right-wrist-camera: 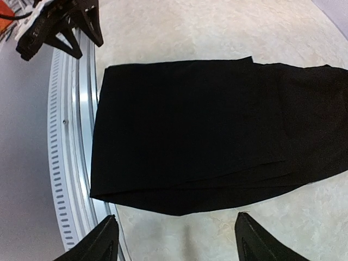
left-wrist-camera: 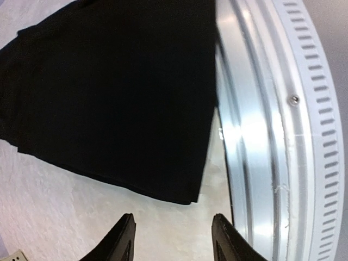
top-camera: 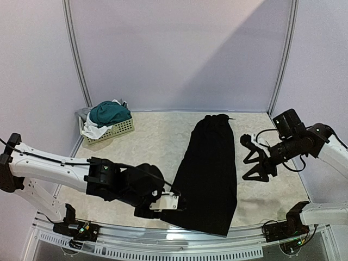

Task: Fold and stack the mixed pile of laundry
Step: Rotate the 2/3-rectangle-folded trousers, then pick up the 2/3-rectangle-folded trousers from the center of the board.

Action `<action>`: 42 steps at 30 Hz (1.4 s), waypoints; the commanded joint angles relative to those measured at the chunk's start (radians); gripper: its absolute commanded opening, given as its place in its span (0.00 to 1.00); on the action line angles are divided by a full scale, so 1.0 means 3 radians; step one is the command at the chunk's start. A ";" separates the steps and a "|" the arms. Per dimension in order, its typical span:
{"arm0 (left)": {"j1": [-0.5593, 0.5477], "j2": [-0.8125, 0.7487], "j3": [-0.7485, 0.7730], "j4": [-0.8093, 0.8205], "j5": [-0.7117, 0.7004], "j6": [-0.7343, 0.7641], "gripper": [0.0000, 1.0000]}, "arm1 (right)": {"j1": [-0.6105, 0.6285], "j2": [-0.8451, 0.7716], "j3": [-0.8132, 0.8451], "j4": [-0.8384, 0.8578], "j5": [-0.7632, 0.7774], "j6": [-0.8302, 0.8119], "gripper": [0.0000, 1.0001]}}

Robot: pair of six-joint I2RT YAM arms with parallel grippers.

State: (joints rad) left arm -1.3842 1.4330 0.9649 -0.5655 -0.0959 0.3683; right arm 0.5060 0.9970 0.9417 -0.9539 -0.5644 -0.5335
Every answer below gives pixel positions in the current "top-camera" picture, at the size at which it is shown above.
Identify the aluminium corner post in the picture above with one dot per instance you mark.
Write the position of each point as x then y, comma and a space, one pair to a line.
75, 52
289, 35

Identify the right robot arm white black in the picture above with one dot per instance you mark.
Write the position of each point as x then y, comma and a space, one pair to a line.
319, 142

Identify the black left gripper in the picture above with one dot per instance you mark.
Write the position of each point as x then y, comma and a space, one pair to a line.
148, 215

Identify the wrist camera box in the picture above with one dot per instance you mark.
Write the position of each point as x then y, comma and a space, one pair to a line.
250, 142
169, 201

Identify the right aluminium corner post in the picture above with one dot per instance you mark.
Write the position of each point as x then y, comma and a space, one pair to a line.
289, 35

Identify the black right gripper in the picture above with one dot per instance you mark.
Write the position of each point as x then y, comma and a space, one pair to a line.
266, 160

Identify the cream perforated plastic basket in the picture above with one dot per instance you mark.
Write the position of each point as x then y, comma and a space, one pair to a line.
114, 130

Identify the aluminium front rail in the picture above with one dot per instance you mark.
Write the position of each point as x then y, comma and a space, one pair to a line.
134, 243

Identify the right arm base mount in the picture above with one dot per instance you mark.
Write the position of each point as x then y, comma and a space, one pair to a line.
292, 234

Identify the white garment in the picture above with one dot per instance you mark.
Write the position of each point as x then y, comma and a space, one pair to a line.
91, 130

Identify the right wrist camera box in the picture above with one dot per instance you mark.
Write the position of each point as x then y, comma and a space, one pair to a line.
250, 142

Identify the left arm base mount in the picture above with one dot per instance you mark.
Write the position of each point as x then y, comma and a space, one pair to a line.
78, 231

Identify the teal green garment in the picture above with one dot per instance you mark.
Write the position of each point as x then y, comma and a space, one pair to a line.
109, 113

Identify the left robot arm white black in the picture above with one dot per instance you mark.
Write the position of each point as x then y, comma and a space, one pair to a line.
141, 187

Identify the black trousers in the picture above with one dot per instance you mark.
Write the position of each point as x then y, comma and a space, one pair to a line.
207, 179

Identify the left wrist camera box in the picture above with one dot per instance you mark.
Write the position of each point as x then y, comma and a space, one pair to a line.
169, 201

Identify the left aluminium corner post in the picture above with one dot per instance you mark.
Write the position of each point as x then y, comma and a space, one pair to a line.
75, 52

